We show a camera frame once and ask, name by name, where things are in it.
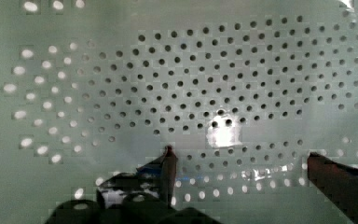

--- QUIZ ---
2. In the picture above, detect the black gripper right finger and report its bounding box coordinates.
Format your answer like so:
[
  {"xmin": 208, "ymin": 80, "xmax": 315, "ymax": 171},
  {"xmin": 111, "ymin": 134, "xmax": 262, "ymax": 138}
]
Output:
[{"xmin": 307, "ymin": 152, "xmax": 358, "ymax": 224}]

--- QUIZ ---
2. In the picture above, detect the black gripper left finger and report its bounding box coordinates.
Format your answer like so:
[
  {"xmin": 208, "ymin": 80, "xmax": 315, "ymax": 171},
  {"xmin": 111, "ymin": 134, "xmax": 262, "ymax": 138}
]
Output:
[{"xmin": 45, "ymin": 145, "xmax": 221, "ymax": 224}]

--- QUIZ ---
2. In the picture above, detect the green perforated strainer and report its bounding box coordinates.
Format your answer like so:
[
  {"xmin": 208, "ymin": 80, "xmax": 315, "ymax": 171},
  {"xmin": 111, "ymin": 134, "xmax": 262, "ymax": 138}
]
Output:
[{"xmin": 0, "ymin": 0, "xmax": 358, "ymax": 224}]

